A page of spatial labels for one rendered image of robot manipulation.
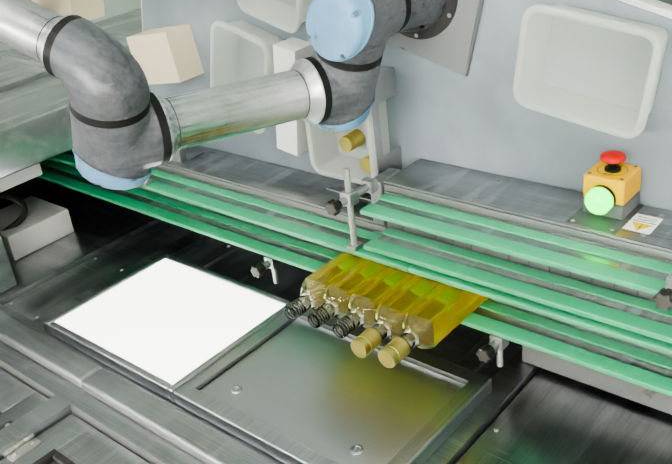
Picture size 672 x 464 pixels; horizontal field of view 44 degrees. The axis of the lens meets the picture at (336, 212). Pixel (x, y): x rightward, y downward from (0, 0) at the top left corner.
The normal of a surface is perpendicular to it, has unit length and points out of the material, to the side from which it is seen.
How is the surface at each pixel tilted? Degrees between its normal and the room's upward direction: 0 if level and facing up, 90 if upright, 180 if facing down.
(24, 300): 90
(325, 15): 4
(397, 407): 90
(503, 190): 90
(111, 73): 75
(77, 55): 48
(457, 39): 3
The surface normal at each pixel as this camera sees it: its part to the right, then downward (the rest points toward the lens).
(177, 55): 0.73, 0.07
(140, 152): 0.57, 0.49
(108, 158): 0.11, 0.69
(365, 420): -0.11, -0.89
